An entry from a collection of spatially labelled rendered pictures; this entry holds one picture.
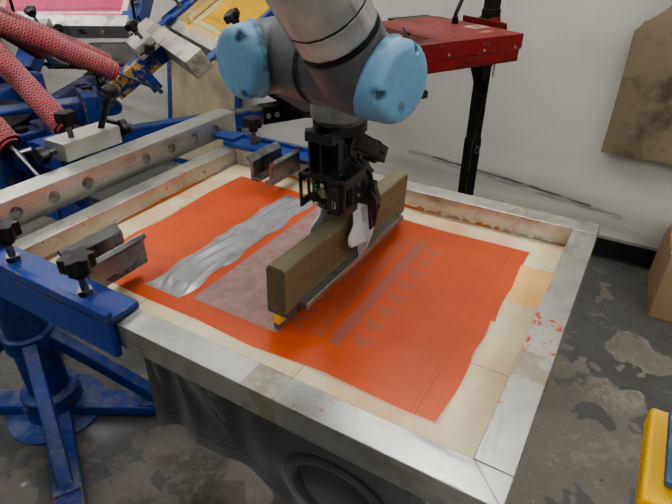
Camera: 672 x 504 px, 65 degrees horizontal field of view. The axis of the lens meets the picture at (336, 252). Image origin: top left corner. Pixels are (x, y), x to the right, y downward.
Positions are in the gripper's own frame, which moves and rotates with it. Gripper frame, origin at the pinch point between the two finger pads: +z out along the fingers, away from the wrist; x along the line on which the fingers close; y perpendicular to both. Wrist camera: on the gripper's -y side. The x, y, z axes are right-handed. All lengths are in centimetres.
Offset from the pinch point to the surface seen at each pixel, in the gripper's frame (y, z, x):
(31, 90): -4, -11, -79
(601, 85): -198, 25, 16
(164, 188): -2.8, 2.7, -42.4
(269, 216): -6.5, 4.5, -20.1
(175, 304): 20.9, 4.1, -16.4
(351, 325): 12.3, 4.2, 7.4
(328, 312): 11.5, 4.3, 3.3
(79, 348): -3, 73, -99
